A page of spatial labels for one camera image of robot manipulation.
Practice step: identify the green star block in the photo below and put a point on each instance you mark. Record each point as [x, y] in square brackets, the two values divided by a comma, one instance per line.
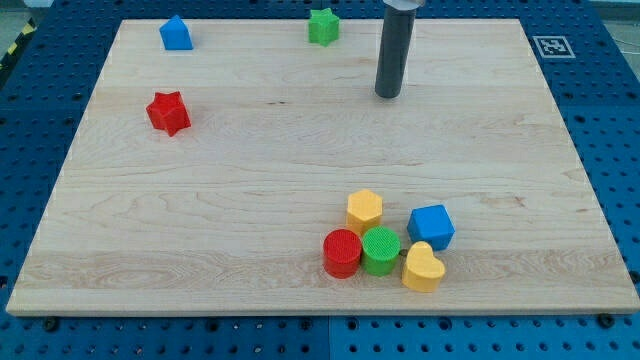
[323, 27]

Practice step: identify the red star block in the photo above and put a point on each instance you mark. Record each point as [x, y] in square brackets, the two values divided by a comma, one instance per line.
[168, 112]

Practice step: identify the yellow hexagon block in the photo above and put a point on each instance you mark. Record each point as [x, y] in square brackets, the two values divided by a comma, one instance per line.
[364, 211]

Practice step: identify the red cylinder block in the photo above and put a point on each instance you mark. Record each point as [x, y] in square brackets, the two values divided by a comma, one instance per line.
[342, 250]

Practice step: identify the green cylinder block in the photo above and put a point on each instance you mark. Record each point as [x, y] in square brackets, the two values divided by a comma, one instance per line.
[380, 249]

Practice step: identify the light wooden board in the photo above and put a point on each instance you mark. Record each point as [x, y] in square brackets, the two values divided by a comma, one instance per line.
[228, 216]

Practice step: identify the blue cube block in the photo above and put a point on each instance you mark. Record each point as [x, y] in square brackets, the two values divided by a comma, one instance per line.
[431, 224]

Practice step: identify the yellow heart block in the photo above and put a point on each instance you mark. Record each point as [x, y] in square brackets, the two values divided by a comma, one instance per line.
[422, 270]

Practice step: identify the white fiducial marker tag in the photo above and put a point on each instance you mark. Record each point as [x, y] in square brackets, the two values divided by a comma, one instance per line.
[553, 47]

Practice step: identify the black screw left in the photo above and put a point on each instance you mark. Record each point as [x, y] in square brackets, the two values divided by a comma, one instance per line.
[50, 324]

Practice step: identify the black screw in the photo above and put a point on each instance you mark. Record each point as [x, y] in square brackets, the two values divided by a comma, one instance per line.
[605, 320]
[50, 324]

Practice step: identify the black screw right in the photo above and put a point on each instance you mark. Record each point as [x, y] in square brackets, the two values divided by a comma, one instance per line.
[605, 320]

